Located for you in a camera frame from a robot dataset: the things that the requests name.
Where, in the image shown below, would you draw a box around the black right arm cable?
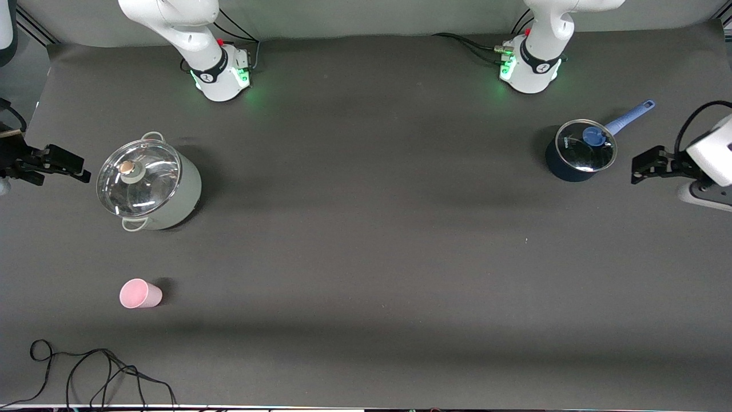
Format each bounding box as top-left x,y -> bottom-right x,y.
0,97 -> 27,138

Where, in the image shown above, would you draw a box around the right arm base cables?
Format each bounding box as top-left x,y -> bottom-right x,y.
180,9 -> 261,72

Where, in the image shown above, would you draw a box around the sage green cooking pot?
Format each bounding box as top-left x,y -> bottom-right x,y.
96,132 -> 202,232

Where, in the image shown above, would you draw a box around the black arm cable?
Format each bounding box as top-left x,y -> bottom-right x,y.
0,97 -> 27,138
675,101 -> 732,155

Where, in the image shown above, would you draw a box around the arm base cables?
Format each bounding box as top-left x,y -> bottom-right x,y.
432,11 -> 535,65
180,9 -> 261,72

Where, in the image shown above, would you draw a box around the glass pot lid, pale knob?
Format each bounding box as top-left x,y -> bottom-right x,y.
96,140 -> 182,218

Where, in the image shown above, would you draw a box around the pink plastic cup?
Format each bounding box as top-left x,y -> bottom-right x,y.
119,278 -> 164,310

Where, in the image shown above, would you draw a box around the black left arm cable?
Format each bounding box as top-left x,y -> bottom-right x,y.
675,101 -> 732,155

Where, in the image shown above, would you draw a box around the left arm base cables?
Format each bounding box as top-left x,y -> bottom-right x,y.
432,11 -> 535,65

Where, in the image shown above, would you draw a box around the thin black loose cable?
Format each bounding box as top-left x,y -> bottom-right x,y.
0,339 -> 178,408

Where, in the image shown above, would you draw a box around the dark blue saucepan, blue handle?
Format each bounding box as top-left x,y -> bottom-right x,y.
544,100 -> 657,183

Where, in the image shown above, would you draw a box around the glass lid with blue knob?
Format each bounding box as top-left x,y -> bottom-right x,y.
555,119 -> 618,173

